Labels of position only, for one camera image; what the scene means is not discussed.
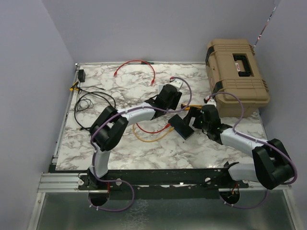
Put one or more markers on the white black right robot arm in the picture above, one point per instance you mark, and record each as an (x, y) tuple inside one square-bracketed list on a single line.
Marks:
[(271, 164)]

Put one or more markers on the green screwdriver at wall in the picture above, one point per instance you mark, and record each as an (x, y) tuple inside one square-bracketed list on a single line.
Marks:
[(147, 63)]

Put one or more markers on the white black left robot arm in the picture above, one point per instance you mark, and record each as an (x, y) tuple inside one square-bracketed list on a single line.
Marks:
[(108, 129)]

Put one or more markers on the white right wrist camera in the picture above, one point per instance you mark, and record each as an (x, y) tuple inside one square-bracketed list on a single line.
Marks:
[(209, 101)]

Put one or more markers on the yellow black screwdriver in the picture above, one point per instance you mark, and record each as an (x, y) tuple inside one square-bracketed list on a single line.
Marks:
[(75, 86)]

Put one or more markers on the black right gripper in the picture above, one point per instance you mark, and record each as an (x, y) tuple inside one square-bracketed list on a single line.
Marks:
[(195, 112)]

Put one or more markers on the black network switch box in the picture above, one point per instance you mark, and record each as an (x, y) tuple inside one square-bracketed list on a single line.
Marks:
[(185, 131)]

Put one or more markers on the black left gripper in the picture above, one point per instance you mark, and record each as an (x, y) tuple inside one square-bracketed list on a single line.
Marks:
[(175, 99)]

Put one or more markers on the yellow black utility knife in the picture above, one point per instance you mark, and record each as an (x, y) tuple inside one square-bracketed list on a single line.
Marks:
[(190, 106)]

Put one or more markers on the tan plastic tool case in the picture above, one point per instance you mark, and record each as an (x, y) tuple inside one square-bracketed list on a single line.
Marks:
[(234, 78)]

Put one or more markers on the black power adapter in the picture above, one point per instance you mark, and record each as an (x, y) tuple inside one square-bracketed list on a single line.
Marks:
[(81, 75)]

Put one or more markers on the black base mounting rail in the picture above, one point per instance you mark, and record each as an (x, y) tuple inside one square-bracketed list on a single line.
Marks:
[(159, 184)]

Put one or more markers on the white small router box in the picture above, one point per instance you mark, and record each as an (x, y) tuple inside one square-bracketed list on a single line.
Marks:
[(160, 88)]

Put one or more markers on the aluminium frame rail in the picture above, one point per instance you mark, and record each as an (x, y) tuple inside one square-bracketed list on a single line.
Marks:
[(53, 181)]

